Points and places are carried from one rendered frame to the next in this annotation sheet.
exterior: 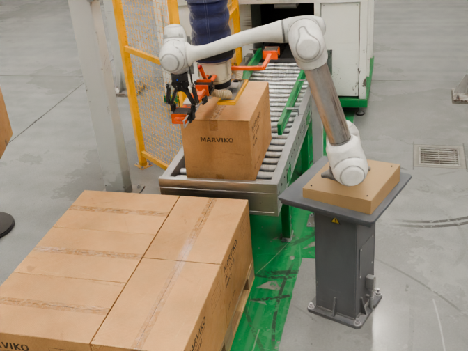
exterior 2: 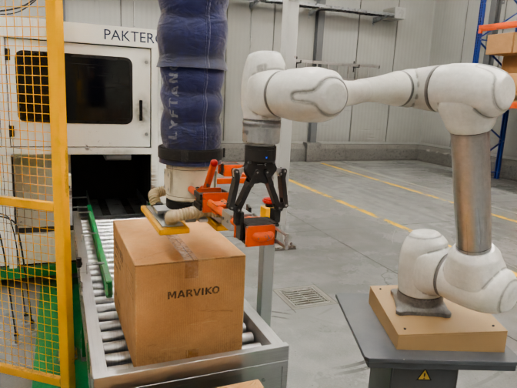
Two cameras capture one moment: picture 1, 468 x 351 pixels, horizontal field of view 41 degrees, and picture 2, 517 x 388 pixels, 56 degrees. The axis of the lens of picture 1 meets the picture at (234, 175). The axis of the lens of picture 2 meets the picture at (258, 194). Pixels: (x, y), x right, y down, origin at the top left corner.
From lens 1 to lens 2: 2.21 m
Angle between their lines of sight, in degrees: 40
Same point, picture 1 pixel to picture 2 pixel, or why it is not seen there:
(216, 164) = (189, 333)
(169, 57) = (337, 82)
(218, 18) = (217, 97)
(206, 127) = (179, 273)
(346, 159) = (499, 271)
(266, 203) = (271, 378)
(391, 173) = not seen: hidden behind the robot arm
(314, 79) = (481, 148)
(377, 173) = not seen: hidden behind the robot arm
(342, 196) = (464, 334)
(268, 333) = not seen: outside the picture
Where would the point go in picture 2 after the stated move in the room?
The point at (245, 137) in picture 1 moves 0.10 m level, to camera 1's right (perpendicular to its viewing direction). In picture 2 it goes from (238, 282) to (259, 276)
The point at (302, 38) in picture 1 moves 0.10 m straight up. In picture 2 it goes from (501, 75) to (507, 33)
